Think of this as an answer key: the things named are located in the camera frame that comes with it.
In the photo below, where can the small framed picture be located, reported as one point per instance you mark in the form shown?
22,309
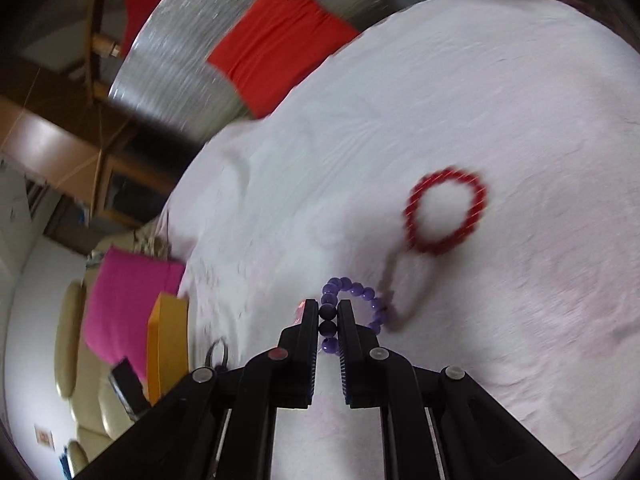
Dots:
44,435

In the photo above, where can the curved wooden frame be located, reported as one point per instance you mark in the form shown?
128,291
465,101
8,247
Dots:
50,140

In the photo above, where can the metal bangle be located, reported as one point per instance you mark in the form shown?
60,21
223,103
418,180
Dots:
221,342

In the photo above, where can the orange box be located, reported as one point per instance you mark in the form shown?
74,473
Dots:
167,345

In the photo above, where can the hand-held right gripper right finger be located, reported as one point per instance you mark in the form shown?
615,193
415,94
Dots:
345,360

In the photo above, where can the red cushion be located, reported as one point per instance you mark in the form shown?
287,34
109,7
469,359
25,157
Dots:
280,45

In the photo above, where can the wooden stair railing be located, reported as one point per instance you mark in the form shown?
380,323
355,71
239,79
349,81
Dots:
102,45

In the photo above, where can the silver insulation panel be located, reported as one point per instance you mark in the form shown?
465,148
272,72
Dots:
165,70

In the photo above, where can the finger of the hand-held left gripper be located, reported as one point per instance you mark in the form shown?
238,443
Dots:
130,385

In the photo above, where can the pink cushion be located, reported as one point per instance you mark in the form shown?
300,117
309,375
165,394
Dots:
130,300

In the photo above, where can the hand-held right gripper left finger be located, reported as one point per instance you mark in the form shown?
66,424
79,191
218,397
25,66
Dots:
312,355

